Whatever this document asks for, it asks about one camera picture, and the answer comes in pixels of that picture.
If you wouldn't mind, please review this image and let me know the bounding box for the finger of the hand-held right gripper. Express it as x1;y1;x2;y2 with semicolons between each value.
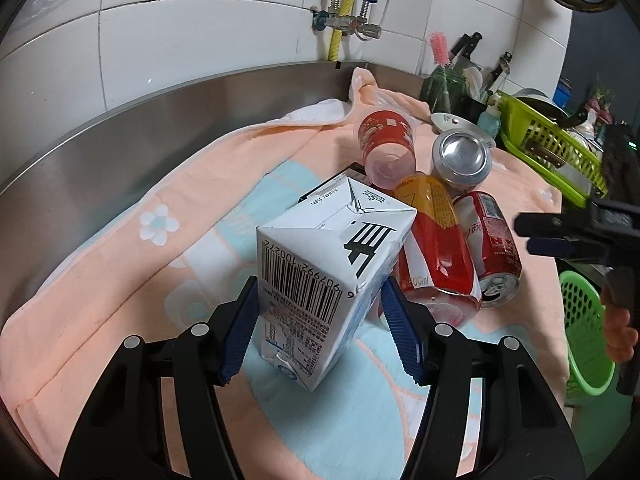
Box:
525;237;598;262
514;210;593;240

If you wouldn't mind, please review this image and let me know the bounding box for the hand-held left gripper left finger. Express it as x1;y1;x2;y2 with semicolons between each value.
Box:
52;276;261;480

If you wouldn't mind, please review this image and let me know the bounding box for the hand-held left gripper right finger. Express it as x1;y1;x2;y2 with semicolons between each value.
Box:
380;276;586;480

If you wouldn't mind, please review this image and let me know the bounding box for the green plastic mesh basket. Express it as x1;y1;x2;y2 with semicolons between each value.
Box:
559;270;618;398

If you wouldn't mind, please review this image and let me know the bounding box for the white blue milk carton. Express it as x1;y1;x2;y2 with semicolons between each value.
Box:
256;176;418;393

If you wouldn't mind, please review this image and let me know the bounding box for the person's right hand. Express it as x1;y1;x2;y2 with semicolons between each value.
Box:
600;290;633;362

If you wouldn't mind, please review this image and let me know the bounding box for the red cola can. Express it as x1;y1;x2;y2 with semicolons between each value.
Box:
452;191;522;308

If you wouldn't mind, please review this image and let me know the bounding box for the green plastic dish rack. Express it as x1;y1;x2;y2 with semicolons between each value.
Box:
495;91;608;208

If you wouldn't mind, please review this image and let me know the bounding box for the red yellow drink bottle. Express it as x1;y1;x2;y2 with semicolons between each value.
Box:
392;172;483;323

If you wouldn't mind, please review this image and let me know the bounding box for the black wok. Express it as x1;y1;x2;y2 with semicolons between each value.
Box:
512;89;591;128

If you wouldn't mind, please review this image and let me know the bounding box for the silver drink can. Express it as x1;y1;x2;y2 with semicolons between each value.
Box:
431;129;494;191

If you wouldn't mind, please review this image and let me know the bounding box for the teal soap bottle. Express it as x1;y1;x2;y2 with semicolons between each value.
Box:
476;95;503;138

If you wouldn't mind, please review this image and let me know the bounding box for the peach floral towel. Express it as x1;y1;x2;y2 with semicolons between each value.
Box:
0;66;571;480

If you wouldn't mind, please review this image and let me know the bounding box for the white spoon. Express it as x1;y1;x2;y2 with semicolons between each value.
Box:
462;66;485;101

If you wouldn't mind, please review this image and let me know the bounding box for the small black box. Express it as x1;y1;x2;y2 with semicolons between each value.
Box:
297;161;371;203

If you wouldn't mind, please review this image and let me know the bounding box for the glass utensil jar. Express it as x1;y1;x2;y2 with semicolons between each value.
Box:
419;67;463;116

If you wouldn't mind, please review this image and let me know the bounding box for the red printed plastic cup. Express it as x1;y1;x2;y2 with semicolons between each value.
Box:
356;107;417;190

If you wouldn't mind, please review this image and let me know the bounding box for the pink bottle brush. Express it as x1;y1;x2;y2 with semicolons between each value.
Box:
429;31;453;76

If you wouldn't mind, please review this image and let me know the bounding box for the wooden handled cleaver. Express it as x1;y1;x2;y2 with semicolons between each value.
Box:
524;137;591;186

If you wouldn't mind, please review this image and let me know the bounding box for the black handled knife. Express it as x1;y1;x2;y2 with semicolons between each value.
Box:
482;51;513;93
450;32;483;61

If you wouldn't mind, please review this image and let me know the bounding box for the wall tap with hoses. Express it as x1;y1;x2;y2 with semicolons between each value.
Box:
327;0;373;63

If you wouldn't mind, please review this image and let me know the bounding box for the metal wall valve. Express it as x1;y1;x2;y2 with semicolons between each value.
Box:
310;7;383;41

